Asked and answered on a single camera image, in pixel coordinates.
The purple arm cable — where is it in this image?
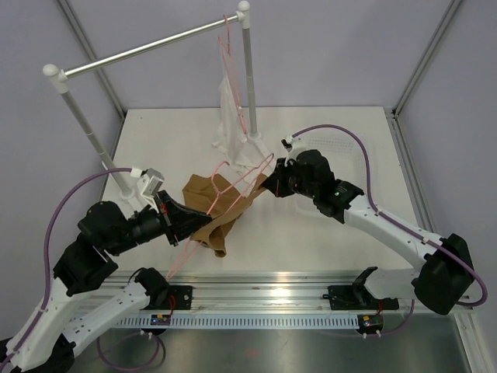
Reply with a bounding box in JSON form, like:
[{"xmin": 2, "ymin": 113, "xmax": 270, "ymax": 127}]
[
  {"xmin": 290, "ymin": 124, "xmax": 488, "ymax": 305},
  {"xmin": 7, "ymin": 166, "xmax": 135, "ymax": 366}
]

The brown tank top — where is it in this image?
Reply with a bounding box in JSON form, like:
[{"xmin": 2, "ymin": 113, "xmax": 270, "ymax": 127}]
[{"xmin": 182, "ymin": 174, "xmax": 267, "ymax": 258}]

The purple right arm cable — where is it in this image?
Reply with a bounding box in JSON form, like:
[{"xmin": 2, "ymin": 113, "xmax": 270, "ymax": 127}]
[{"xmin": 290, "ymin": 124, "xmax": 488, "ymax": 305}]

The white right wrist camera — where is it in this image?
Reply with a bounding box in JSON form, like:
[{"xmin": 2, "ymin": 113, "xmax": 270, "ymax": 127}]
[{"xmin": 281, "ymin": 135, "xmax": 310, "ymax": 166}]

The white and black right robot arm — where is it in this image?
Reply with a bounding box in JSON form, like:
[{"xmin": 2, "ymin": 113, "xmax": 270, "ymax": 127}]
[{"xmin": 262, "ymin": 150, "xmax": 478, "ymax": 315}]

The clear plastic basket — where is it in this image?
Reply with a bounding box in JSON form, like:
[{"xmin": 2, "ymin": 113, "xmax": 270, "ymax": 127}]
[{"xmin": 295, "ymin": 127, "xmax": 374, "ymax": 194}]

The pink wire hanger with white top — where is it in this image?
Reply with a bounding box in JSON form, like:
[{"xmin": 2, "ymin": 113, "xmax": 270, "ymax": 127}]
[{"xmin": 218, "ymin": 15, "xmax": 248, "ymax": 135}]

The silver white clothes rack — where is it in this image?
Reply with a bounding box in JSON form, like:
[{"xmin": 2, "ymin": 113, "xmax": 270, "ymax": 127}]
[{"xmin": 41, "ymin": 0, "xmax": 282, "ymax": 211}]

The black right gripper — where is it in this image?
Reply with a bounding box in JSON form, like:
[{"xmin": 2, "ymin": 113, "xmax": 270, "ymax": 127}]
[{"xmin": 264, "ymin": 157, "xmax": 318, "ymax": 199}]

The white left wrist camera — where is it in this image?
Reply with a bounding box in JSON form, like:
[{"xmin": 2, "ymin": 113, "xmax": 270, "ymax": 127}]
[{"xmin": 130, "ymin": 167, "xmax": 164, "ymax": 211}]

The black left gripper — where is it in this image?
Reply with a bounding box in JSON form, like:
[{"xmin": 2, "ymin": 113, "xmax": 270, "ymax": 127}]
[{"xmin": 107, "ymin": 190, "xmax": 214, "ymax": 256}]

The white tank top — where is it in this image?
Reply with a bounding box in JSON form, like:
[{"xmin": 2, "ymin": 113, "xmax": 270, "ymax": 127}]
[{"xmin": 212, "ymin": 74, "xmax": 271, "ymax": 183}]

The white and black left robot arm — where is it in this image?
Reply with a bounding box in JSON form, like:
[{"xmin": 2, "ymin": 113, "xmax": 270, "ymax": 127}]
[{"xmin": 1, "ymin": 191, "xmax": 212, "ymax": 372}]

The white slotted cable duct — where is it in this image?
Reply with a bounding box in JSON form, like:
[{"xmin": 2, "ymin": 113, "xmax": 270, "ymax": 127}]
[{"xmin": 115, "ymin": 313, "xmax": 359, "ymax": 330}]

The aluminium mounting rail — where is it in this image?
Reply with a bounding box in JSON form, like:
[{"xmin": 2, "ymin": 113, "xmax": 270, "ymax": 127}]
[{"xmin": 168, "ymin": 270, "xmax": 360, "ymax": 314}]

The purple floor cable loop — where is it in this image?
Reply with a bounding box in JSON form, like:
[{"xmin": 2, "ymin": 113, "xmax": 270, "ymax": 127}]
[{"xmin": 96, "ymin": 329, "xmax": 169, "ymax": 370}]

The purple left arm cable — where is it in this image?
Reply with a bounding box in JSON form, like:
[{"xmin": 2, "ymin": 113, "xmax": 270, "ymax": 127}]
[{"xmin": 7, "ymin": 166, "xmax": 135, "ymax": 366}]

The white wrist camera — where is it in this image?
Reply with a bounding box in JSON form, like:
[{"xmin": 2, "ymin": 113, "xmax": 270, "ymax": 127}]
[
  {"xmin": 130, "ymin": 167, "xmax": 164, "ymax": 211},
  {"xmin": 281, "ymin": 135, "xmax": 310, "ymax": 166}
]

